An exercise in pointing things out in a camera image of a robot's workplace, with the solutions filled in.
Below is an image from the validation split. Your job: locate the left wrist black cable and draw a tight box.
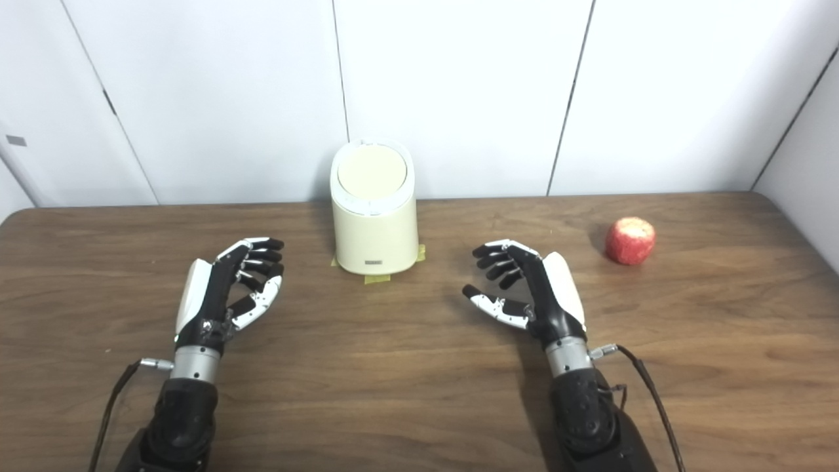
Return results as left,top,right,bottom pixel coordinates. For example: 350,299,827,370
88,358,174,472

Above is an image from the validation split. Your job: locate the red apple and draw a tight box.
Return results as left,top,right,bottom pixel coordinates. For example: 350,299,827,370
604,217,657,266

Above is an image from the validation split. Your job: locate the cream round bin lid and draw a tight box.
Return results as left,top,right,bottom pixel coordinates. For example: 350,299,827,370
337,145,408,201

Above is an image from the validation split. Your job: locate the cream-colored round bin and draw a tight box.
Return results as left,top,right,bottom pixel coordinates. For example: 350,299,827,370
330,138,420,276

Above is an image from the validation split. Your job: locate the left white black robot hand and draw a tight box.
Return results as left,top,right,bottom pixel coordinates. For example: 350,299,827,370
174,237,286,358

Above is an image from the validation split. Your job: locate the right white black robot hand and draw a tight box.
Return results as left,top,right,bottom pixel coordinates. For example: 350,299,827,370
462,239,587,345

